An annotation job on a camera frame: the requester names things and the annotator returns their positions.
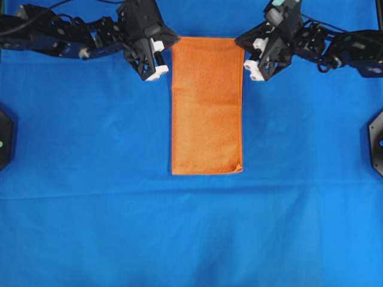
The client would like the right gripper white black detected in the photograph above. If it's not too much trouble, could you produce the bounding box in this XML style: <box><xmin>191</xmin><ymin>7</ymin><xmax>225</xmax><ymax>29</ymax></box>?
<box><xmin>235</xmin><ymin>19</ymin><xmax>302</xmax><ymax>81</ymax></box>

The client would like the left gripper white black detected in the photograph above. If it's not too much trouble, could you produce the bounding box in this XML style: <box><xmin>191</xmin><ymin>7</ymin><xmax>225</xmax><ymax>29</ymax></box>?
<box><xmin>117</xmin><ymin>1</ymin><xmax>180</xmax><ymax>81</ymax></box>

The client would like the orange towel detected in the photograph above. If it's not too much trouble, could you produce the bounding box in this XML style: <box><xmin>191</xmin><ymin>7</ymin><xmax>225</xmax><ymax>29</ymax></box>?
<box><xmin>171</xmin><ymin>37</ymin><xmax>244</xmax><ymax>175</ymax></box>

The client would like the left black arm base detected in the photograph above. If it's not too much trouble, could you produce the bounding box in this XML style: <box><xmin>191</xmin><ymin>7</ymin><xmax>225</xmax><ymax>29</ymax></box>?
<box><xmin>1</xmin><ymin>106</ymin><xmax>15</xmax><ymax>171</ymax></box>

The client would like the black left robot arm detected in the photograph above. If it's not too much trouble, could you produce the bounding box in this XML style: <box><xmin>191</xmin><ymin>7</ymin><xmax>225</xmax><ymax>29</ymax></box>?
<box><xmin>1</xmin><ymin>1</ymin><xmax>180</xmax><ymax>81</ymax></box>

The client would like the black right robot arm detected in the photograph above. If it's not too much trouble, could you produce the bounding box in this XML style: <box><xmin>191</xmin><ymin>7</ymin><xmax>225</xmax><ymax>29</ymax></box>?
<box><xmin>235</xmin><ymin>8</ymin><xmax>382</xmax><ymax>81</ymax></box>

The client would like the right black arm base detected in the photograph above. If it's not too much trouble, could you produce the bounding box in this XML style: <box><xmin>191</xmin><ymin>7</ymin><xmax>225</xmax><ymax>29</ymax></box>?
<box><xmin>368</xmin><ymin>111</ymin><xmax>382</xmax><ymax>176</ymax></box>

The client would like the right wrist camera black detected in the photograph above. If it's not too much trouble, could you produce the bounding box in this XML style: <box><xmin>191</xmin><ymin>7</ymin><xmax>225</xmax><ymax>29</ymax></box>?
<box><xmin>263</xmin><ymin>0</ymin><xmax>303</xmax><ymax>33</ymax></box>

